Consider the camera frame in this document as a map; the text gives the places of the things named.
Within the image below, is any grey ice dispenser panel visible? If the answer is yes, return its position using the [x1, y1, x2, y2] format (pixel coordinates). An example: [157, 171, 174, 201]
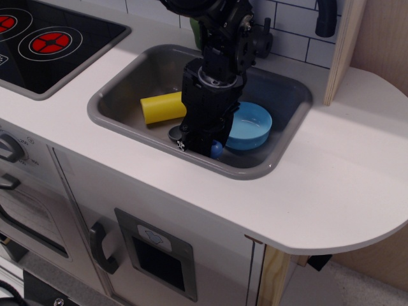
[115, 208, 198, 302]

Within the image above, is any yellow squeeze bottle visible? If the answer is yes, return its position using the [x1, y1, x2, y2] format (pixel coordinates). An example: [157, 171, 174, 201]
[140, 92, 187, 124]

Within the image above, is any blue handled grey spoon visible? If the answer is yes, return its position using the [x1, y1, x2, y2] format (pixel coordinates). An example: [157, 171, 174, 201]
[168, 126, 223, 159]

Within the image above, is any dark grey cabinet door handle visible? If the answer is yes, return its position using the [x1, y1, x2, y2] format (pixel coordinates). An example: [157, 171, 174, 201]
[89, 222, 119, 275]

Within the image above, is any black toy faucet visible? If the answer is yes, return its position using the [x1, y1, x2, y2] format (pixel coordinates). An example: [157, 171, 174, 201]
[251, 1, 340, 68]

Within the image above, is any grey plastic sink basin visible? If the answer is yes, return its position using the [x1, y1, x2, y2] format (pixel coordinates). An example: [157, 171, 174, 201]
[87, 45, 312, 180]

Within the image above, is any light wood side panel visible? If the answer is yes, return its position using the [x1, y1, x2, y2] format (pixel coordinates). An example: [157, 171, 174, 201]
[323, 0, 367, 106]

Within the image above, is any green toy bell pepper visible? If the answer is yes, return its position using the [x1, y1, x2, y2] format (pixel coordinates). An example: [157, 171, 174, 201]
[189, 18, 202, 50]

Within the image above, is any blue plastic bowl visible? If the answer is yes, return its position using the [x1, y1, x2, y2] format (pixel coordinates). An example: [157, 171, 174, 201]
[226, 101, 272, 150]

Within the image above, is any black toy stovetop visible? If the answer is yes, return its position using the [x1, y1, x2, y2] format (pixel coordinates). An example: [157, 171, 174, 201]
[1, 1, 131, 101]

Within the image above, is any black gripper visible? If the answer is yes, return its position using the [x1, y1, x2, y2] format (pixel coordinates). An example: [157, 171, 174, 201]
[180, 59, 247, 157]

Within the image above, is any black cable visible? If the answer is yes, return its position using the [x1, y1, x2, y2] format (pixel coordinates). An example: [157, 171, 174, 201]
[0, 279, 23, 306]

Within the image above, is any grey oven knob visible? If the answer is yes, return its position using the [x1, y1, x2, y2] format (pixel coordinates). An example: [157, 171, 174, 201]
[1, 134, 25, 163]

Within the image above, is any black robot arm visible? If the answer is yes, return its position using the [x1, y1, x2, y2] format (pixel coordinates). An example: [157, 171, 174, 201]
[162, 1, 256, 157]

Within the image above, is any grey oven door handle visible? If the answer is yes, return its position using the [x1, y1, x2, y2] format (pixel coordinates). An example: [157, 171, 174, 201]
[0, 173, 20, 190]

